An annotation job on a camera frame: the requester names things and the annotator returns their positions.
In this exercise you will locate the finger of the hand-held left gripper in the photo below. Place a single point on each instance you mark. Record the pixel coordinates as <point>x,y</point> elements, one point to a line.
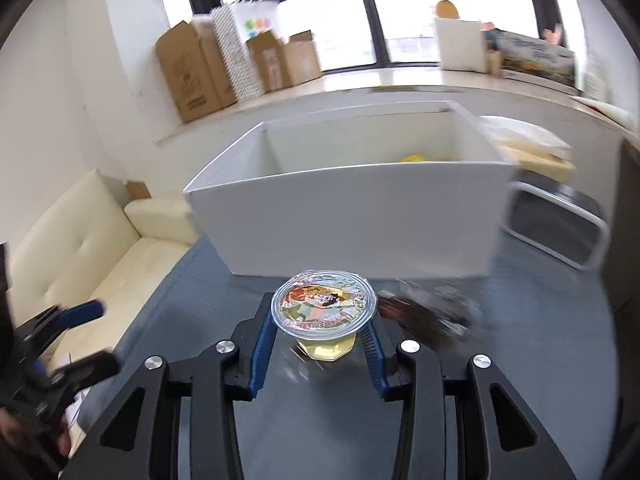
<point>82,312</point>
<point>90,367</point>

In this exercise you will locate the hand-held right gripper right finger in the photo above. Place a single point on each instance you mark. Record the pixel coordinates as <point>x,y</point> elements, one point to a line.
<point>375,360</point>

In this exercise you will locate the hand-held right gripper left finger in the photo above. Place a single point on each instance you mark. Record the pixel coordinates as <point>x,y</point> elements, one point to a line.
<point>261,355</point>

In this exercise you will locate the dark clear snack packet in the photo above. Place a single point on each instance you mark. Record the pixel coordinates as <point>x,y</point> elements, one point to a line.
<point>430,315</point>

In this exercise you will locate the pale yellow jelly cup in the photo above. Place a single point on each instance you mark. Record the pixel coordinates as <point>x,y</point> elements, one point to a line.
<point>322,305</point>

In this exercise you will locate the white cardboard box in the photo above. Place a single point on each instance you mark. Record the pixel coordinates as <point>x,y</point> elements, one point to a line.
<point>350,220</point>

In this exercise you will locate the yellow snack packet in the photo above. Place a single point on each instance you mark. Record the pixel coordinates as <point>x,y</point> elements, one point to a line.
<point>414,158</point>

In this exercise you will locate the person's left hand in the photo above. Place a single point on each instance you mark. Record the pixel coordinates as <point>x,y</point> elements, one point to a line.
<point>15,422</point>

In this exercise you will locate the cream leather sofa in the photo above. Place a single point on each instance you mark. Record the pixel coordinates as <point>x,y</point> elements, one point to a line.
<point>90,260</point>

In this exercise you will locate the cardboard scrap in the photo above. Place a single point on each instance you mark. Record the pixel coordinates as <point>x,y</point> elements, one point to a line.
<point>137,190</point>

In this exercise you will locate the large brown cardboard box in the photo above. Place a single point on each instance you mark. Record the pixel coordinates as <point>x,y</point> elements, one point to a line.
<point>192,75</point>

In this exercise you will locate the clear plastic bag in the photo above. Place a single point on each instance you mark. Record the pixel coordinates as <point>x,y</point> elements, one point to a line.
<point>525,135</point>

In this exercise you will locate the small brown cardboard box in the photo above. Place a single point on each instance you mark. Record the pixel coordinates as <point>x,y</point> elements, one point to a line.
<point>285,62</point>

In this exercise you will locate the dotted paper bag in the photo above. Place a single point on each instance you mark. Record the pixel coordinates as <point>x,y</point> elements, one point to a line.
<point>237,55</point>

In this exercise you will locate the white square container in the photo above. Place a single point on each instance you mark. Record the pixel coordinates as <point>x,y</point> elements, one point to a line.
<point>460,45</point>

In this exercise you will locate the white bag with coloured dots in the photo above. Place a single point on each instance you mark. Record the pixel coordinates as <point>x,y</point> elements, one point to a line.
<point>257,20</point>

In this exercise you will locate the printed landscape box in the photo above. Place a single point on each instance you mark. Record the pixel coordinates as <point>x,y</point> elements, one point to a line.
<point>537,60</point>

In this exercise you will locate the orange round object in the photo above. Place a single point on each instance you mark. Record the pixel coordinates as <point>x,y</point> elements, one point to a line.
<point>447,10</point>

